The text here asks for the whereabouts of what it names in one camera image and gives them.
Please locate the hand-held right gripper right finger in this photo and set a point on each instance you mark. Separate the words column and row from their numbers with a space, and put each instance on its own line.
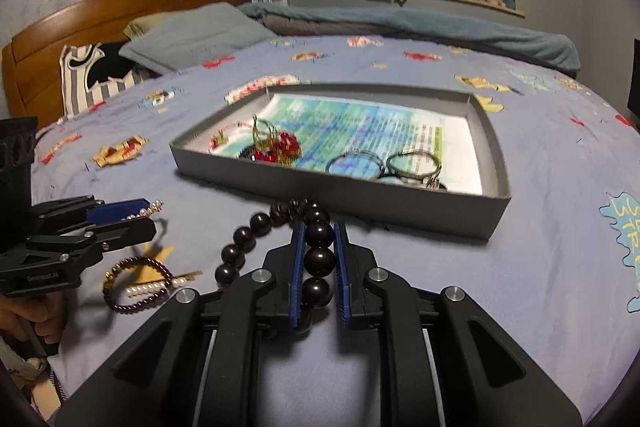
column 342, row 277

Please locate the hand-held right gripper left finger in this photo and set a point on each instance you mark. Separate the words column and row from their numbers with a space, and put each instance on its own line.
column 298, row 277

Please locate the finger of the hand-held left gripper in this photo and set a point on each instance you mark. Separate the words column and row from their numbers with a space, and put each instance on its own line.
column 127, row 232
column 120, row 211

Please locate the grey shallow cardboard box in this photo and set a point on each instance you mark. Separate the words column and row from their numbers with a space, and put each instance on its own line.
column 350, row 202

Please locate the person's left hand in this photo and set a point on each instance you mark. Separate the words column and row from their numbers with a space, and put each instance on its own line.
column 25, row 319

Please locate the striped black white pillow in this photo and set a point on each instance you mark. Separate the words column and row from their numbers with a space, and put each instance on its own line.
column 75, row 82

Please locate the blue green printed paper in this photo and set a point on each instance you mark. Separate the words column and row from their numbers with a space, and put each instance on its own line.
column 360, row 127

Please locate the olive pillow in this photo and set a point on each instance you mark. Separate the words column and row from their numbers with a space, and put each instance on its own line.
column 142, row 26

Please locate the wooden headboard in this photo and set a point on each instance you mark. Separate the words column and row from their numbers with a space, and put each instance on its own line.
column 100, row 17

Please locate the grey blue pillow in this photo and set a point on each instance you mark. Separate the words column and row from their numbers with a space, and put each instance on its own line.
column 200, row 32

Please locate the blue grey blanket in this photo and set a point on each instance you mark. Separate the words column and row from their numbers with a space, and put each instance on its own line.
column 425, row 32

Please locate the window sill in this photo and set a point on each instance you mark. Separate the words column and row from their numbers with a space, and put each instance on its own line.
column 500, row 8

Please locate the black television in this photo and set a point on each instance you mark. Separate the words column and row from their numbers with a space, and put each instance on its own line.
column 636, row 82

